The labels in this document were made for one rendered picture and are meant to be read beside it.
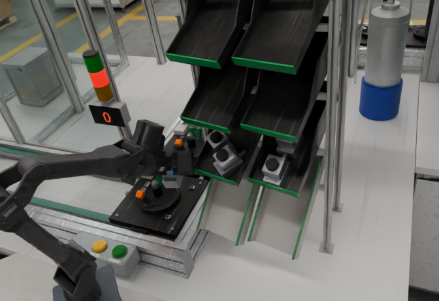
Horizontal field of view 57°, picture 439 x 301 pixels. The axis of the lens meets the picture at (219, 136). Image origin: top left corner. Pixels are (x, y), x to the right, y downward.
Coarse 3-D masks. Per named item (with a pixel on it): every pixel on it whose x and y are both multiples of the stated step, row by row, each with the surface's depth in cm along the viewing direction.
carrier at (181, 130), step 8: (176, 128) 158; (184, 128) 157; (192, 128) 148; (200, 128) 147; (176, 136) 157; (184, 136) 150; (192, 136) 145; (200, 136) 149; (168, 144) 154; (184, 144) 149; (192, 144) 146; (200, 144) 148; (168, 152) 150; (192, 176) 139
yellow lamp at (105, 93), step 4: (108, 84) 126; (96, 88) 125; (100, 88) 124; (104, 88) 125; (108, 88) 126; (96, 92) 126; (100, 92) 125; (104, 92) 125; (108, 92) 126; (112, 92) 129; (100, 96) 126; (104, 96) 126; (108, 96) 127; (112, 96) 128; (100, 100) 127; (104, 100) 127; (108, 100) 127
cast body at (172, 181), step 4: (172, 168) 106; (168, 172) 106; (172, 172) 106; (164, 176) 108; (168, 176) 108; (172, 176) 107; (176, 176) 107; (180, 176) 109; (164, 180) 108; (168, 180) 107; (172, 180) 107; (176, 180) 107; (180, 180) 109; (164, 184) 108; (168, 184) 108; (172, 184) 108; (176, 184) 107; (180, 184) 109
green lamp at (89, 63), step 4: (96, 56) 119; (100, 56) 121; (84, 60) 119; (88, 60) 119; (92, 60) 119; (96, 60) 119; (100, 60) 121; (88, 64) 120; (92, 64) 119; (96, 64) 120; (100, 64) 121; (88, 68) 121; (92, 68) 120; (96, 68) 120; (100, 68) 121; (92, 72) 121; (96, 72) 121
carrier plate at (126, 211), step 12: (144, 180) 139; (192, 180) 135; (204, 180) 135; (132, 192) 135; (180, 192) 132; (192, 192) 131; (120, 204) 131; (132, 204) 130; (180, 204) 127; (192, 204) 126; (120, 216) 127; (132, 216) 126; (144, 216) 125; (156, 216) 125; (180, 216) 123; (144, 228) 122; (156, 228) 121; (168, 228) 120; (180, 228) 120
